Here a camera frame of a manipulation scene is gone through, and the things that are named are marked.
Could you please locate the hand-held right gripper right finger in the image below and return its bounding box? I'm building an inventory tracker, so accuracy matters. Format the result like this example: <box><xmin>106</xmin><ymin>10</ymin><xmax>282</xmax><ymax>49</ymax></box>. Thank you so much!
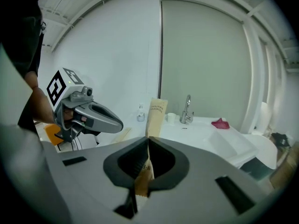
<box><xmin>137</xmin><ymin>136</ymin><xmax>279</xmax><ymax>224</ymax></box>

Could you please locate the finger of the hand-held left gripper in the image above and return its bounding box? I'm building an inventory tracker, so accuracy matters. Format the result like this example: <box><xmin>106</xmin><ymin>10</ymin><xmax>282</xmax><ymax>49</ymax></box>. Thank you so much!
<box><xmin>79</xmin><ymin>100</ymin><xmax>124</xmax><ymax>134</ymax></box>

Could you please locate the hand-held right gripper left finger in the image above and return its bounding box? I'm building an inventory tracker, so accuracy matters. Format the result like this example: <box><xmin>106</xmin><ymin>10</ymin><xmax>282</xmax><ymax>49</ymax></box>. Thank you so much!
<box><xmin>43</xmin><ymin>136</ymin><xmax>150</xmax><ymax>224</ymax></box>

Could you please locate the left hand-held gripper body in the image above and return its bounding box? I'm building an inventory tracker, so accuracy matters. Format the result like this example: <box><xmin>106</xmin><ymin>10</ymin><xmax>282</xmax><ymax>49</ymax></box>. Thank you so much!
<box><xmin>46</xmin><ymin>67</ymin><xmax>101</xmax><ymax>143</ymax></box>

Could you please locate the person's left forearm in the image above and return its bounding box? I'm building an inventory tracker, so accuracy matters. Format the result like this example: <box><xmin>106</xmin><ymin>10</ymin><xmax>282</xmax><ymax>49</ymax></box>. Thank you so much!
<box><xmin>24</xmin><ymin>71</ymin><xmax>59</xmax><ymax>125</ymax></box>

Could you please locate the person's left hand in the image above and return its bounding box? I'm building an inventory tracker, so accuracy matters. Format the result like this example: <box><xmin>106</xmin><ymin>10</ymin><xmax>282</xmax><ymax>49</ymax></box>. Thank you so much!
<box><xmin>63</xmin><ymin>109</ymin><xmax>75</xmax><ymax>122</ymax></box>

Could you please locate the white pump bottle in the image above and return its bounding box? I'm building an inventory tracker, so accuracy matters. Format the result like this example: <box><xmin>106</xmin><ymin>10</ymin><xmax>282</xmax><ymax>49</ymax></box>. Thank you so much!
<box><xmin>136</xmin><ymin>103</ymin><xmax>146</xmax><ymax>122</ymax></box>

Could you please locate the white sink vanity cabinet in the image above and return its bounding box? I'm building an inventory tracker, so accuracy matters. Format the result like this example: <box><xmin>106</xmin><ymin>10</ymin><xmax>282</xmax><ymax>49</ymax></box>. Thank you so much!
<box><xmin>102</xmin><ymin>115</ymin><xmax>259</xmax><ymax>170</ymax></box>

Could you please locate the white cup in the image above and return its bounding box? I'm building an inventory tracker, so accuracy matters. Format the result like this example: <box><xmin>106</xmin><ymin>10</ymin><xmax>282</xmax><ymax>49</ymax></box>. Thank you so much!
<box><xmin>166</xmin><ymin>112</ymin><xmax>177</xmax><ymax>126</ymax></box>

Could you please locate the person's black clothing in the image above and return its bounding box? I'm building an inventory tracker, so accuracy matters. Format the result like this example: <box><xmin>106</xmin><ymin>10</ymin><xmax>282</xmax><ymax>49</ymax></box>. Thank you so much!
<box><xmin>0</xmin><ymin>0</ymin><xmax>45</xmax><ymax>135</ymax></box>

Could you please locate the chrome faucet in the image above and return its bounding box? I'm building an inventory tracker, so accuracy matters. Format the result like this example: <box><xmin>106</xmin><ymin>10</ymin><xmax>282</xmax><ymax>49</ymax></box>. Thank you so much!
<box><xmin>179</xmin><ymin>94</ymin><xmax>194</xmax><ymax>125</ymax></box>

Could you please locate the red cloth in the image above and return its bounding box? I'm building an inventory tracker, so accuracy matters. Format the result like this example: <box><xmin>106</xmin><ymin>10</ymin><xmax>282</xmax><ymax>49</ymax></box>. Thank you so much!
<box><xmin>211</xmin><ymin>118</ymin><xmax>231</xmax><ymax>130</ymax></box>

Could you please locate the black bag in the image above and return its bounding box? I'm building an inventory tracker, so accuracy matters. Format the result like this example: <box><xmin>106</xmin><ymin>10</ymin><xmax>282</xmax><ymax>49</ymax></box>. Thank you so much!
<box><xmin>271</xmin><ymin>132</ymin><xmax>292</xmax><ymax>147</ymax></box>

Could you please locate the grey gripper camera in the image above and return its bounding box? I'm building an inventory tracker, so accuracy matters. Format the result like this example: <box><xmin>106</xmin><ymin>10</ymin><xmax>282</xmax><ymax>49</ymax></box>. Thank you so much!
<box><xmin>69</xmin><ymin>85</ymin><xmax>94</xmax><ymax>103</ymax></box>

